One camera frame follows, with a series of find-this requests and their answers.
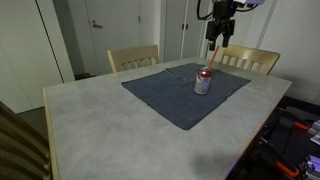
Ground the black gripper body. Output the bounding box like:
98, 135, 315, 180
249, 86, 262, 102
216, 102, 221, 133
205, 0, 236, 42

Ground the red drinking straw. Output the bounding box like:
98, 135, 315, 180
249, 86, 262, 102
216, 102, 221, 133
208, 45, 221, 69

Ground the silver red soda can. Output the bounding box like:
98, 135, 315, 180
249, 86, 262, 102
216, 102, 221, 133
193, 66, 213, 96

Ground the white closet door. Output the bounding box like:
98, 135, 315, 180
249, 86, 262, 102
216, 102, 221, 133
182, 0, 202, 60
163, 0, 184, 63

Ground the light wooden chair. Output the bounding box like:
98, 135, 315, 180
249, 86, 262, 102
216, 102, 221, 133
214, 44, 282, 76
106, 44, 161, 74
0, 99, 53, 180

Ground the dark blue cloth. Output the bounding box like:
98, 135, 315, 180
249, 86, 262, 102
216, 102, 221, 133
165, 62, 252, 100
121, 69, 230, 132

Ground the grey door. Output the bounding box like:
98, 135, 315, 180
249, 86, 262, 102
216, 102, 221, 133
84, 0, 141, 76

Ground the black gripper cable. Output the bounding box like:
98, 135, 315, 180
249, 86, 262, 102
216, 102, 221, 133
234, 2, 260, 13
196, 0, 215, 22

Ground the black clamp orange handle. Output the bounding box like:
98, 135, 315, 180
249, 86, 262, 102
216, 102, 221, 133
278, 115, 312, 133
257, 135, 301, 180

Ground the silver door lever handle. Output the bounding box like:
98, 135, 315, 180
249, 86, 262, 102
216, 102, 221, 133
91, 20, 104, 30

